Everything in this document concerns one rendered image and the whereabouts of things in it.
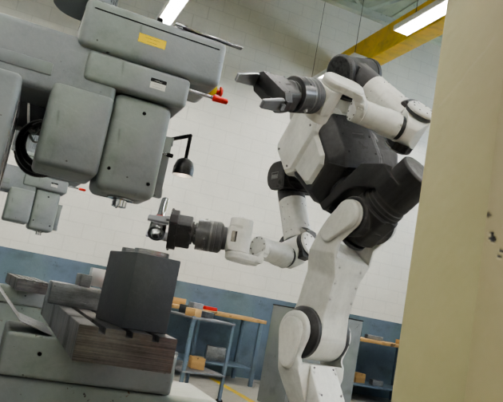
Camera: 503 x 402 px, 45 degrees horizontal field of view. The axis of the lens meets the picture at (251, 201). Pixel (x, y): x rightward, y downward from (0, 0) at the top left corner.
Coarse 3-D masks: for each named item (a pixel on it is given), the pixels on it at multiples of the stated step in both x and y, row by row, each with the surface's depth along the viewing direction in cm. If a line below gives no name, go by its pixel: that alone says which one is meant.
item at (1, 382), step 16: (0, 384) 168; (16, 384) 170; (32, 384) 172; (48, 384) 173; (64, 384) 175; (80, 384) 177; (176, 384) 210; (0, 400) 168; (16, 400) 170; (32, 400) 171; (48, 400) 173; (64, 400) 174; (80, 400) 176; (96, 400) 177; (112, 400) 179; (128, 400) 181; (144, 400) 183; (160, 400) 184; (176, 400) 186; (192, 400) 188; (208, 400) 191
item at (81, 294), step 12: (84, 276) 198; (48, 288) 204; (60, 288) 195; (72, 288) 196; (84, 288) 198; (96, 288) 210; (48, 300) 193; (60, 300) 194; (72, 300) 196; (84, 300) 198; (96, 300) 199
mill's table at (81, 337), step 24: (48, 312) 218; (72, 312) 172; (96, 312) 197; (72, 336) 143; (96, 336) 138; (120, 336) 140; (144, 336) 142; (168, 336) 150; (72, 360) 136; (96, 360) 137; (120, 360) 139; (144, 360) 141; (168, 360) 143
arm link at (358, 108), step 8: (328, 72) 152; (328, 80) 149; (336, 80) 150; (344, 80) 152; (336, 88) 149; (344, 88) 150; (352, 88) 150; (360, 88) 153; (352, 96) 151; (360, 96) 151; (352, 104) 158; (360, 104) 152; (352, 112) 156; (360, 112) 153; (352, 120) 156; (360, 120) 155
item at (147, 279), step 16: (112, 256) 166; (128, 256) 155; (144, 256) 151; (160, 256) 155; (112, 272) 163; (128, 272) 153; (144, 272) 151; (160, 272) 153; (176, 272) 155; (112, 288) 160; (128, 288) 150; (144, 288) 151; (160, 288) 153; (112, 304) 157; (128, 304) 148; (144, 304) 151; (160, 304) 153; (112, 320) 154; (128, 320) 148; (144, 320) 150; (160, 320) 153
